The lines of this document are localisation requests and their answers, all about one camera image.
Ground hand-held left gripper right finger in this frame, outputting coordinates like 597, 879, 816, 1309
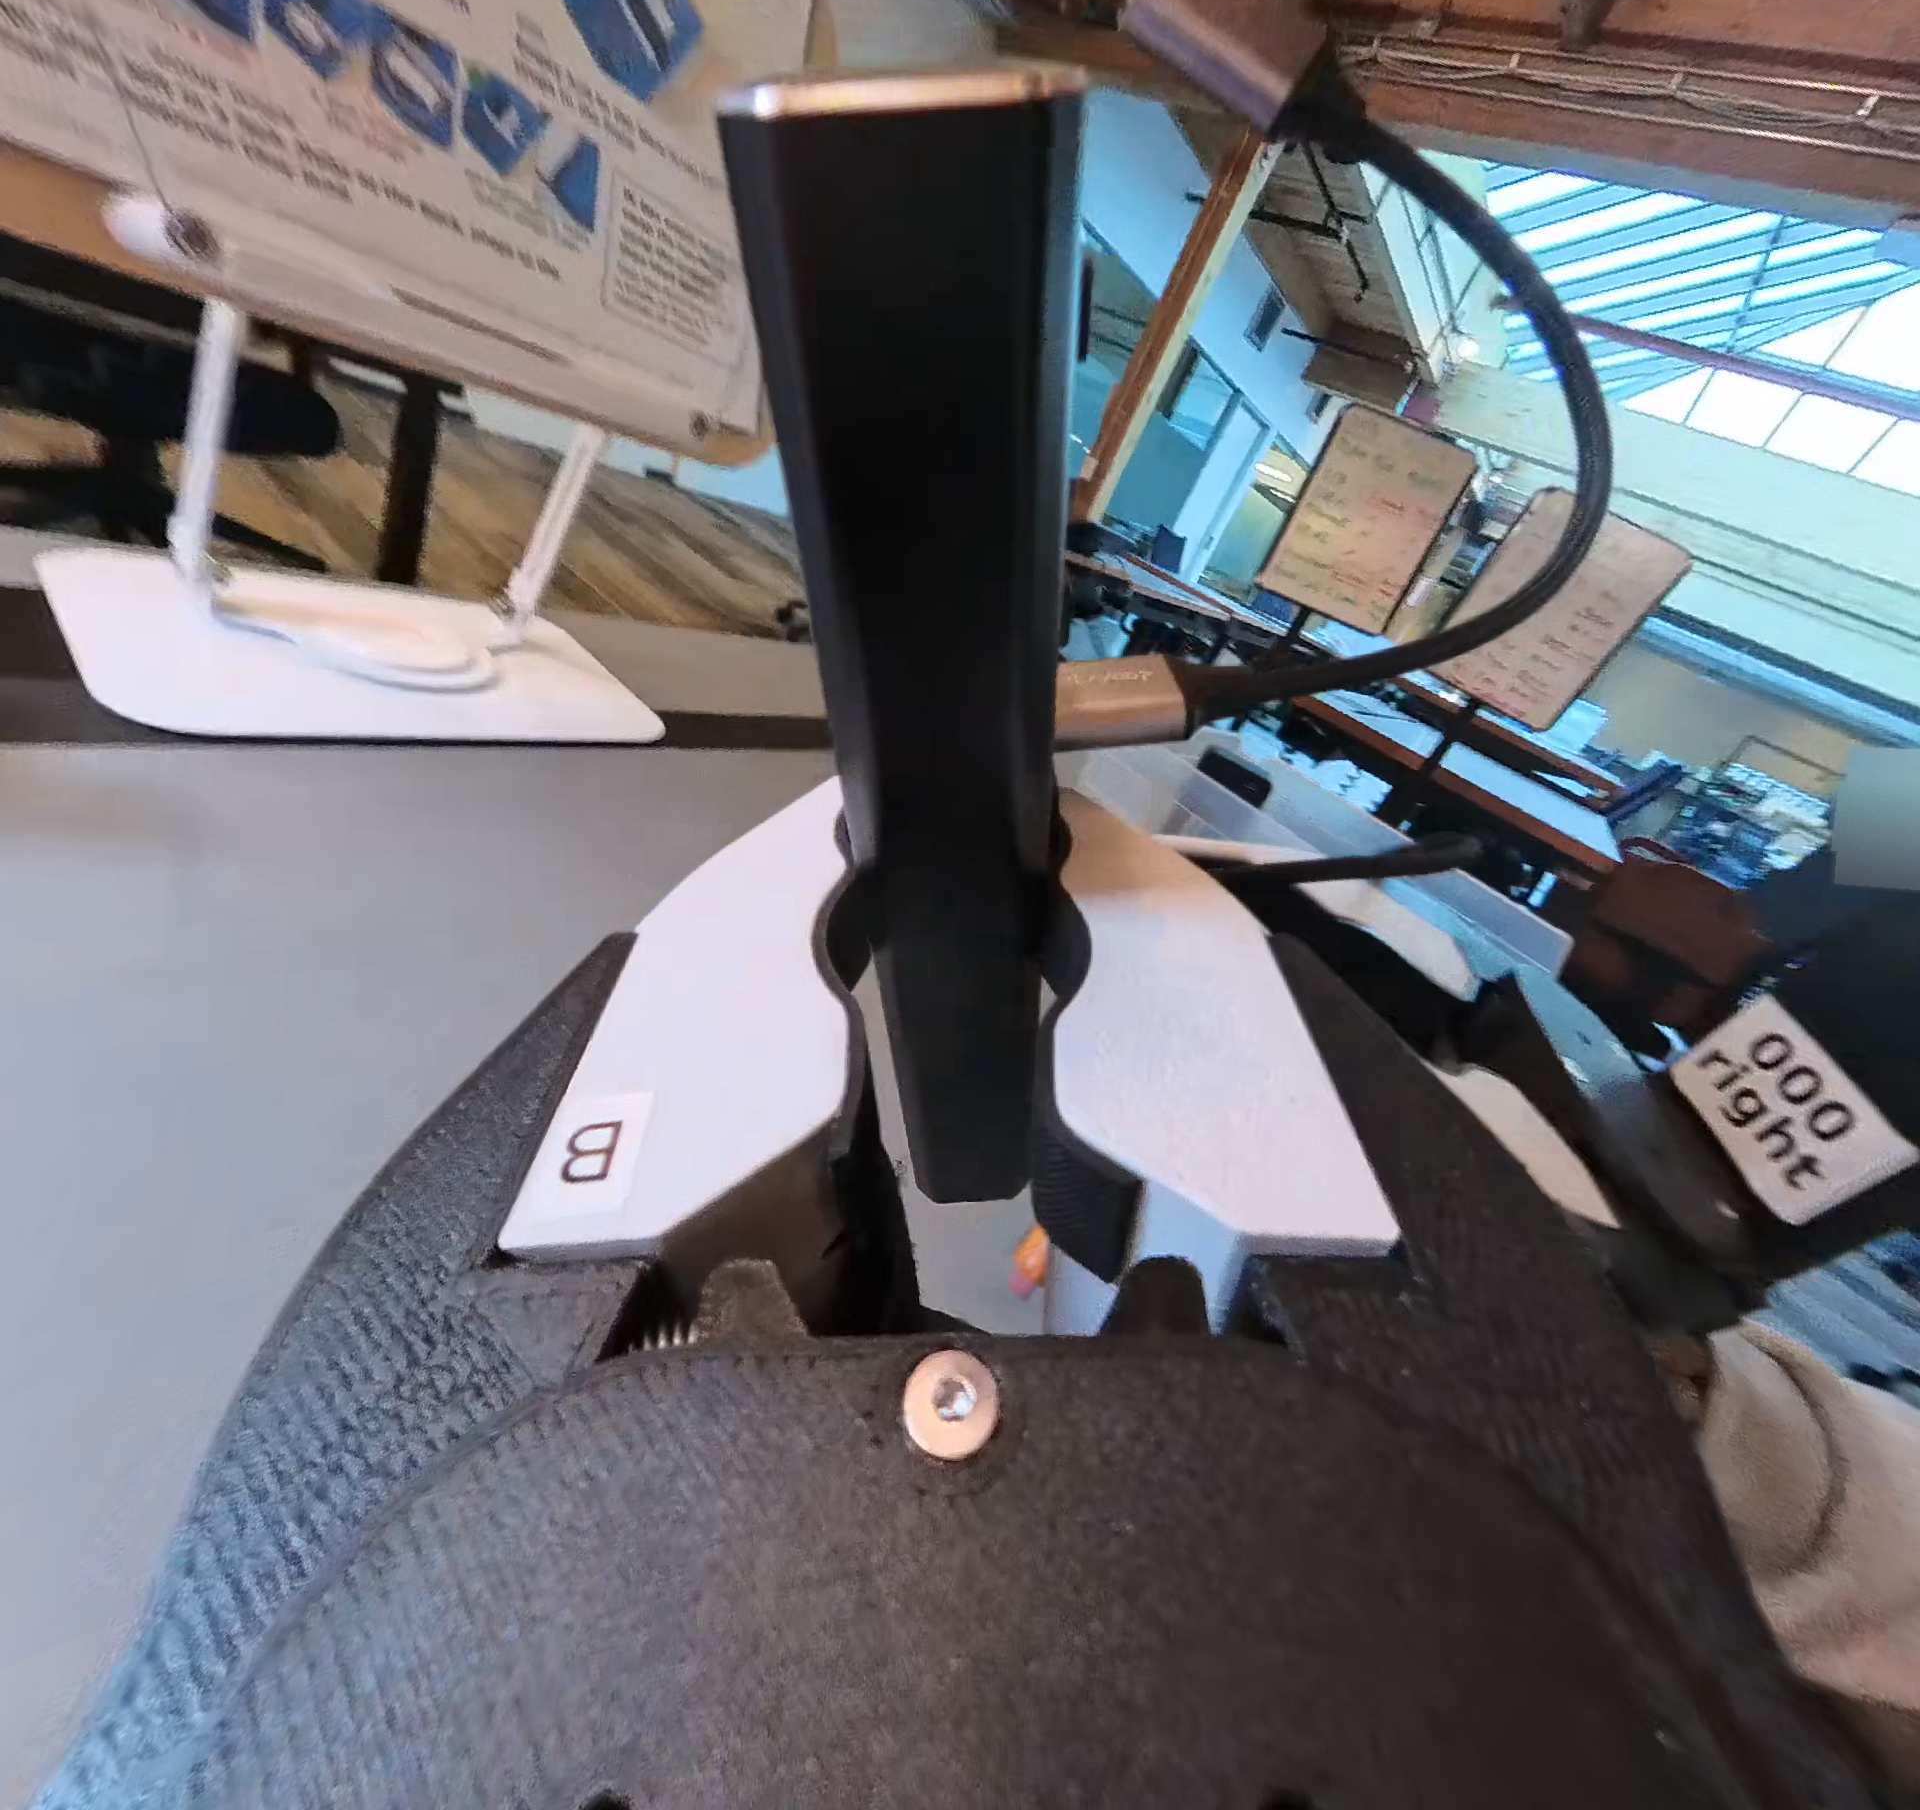
1031, 787, 1405, 1282

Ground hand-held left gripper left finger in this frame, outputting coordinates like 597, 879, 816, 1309
498, 777, 872, 1259

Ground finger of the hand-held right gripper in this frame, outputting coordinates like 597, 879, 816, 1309
1426, 1072, 1634, 1235

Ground clear plastic bin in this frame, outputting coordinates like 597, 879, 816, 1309
1077, 742, 1576, 1003

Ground black braided usb cable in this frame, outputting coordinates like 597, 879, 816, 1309
1051, 0, 1621, 751

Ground black usb hub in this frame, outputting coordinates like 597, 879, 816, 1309
717, 63, 1091, 1205

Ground person's right forearm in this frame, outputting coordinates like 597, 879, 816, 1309
1661, 1322, 1920, 1762

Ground white sign stand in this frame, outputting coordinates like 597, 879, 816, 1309
33, 292, 667, 749

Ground wood-framed whiteboard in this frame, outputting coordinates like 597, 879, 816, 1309
1255, 403, 1482, 638
1421, 489, 1697, 735

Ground instruction sign board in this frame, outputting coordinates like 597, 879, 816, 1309
0, 0, 830, 472

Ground thin black cable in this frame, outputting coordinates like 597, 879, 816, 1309
1197, 833, 1491, 895

